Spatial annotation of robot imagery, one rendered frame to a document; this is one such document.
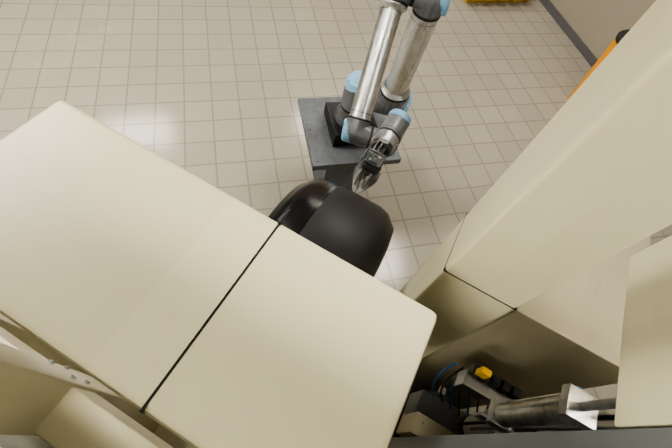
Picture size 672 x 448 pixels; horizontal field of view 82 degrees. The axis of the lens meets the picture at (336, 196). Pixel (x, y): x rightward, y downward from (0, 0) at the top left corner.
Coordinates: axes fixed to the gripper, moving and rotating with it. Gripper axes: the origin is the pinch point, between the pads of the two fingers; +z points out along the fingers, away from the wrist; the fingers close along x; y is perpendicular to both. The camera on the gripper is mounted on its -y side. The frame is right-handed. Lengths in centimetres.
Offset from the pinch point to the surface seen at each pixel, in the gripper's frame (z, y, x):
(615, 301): -1, 14, 82
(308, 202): 26.4, 34.1, -4.3
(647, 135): 30, 94, 30
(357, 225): 25.3, 33.7, 8.6
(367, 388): 58, 73, 21
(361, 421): 61, 73, 22
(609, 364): 17, 15, 83
